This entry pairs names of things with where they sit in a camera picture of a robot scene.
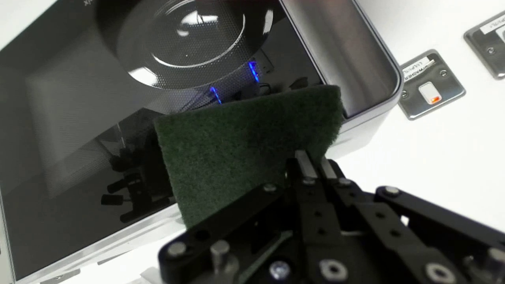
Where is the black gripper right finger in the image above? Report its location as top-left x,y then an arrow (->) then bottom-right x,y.
319,156 -> 505,284

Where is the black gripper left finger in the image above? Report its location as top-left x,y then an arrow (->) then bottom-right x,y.
157,148 -> 365,284

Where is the dark green cloth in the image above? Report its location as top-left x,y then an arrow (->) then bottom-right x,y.
154,83 -> 345,230

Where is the silver microwave oven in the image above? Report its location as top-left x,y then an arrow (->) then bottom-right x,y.
0,0 -> 406,284

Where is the silver wall switch plate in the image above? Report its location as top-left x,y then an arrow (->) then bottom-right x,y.
398,47 -> 468,121
463,9 -> 505,80

